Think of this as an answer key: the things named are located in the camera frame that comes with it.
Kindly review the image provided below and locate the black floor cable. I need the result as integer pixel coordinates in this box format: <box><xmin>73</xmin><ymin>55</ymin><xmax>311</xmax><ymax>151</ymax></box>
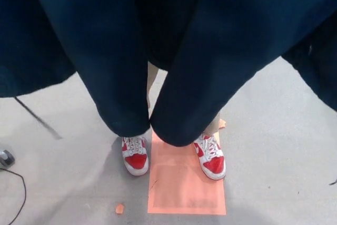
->
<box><xmin>0</xmin><ymin>168</ymin><xmax>27</xmax><ymax>225</ymax></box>

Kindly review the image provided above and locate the grey floor device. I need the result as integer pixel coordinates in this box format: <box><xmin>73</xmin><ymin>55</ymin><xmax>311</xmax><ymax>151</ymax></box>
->
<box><xmin>0</xmin><ymin>150</ymin><xmax>15</xmax><ymax>168</ymax></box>

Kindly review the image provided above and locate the thin black rod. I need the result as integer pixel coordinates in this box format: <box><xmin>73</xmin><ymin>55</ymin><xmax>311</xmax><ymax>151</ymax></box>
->
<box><xmin>14</xmin><ymin>96</ymin><xmax>64</xmax><ymax>140</ymax></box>

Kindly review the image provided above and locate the red white sneaker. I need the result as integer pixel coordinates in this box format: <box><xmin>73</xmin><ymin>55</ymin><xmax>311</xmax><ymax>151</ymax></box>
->
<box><xmin>193</xmin><ymin>133</ymin><xmax>227</xmax><ymax>181</ymax></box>
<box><xmin>121</xmin><ymin>135</ymin><xmax>150</xmax><ymax>177</ymax></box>

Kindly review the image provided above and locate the orange rectangular floor mat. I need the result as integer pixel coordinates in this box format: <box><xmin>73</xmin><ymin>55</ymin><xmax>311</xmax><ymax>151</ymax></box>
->
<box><xmin>147</xmin><ymin>129</ymin><xmax>227</xmax><ymax>215</ymax></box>

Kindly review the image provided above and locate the navy blue coat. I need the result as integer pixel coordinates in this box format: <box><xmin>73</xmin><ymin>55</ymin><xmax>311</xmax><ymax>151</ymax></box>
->
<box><xmin>0</xmin><ymin>0</ymin><xmax>337</xmax><ymax>149</ymax></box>

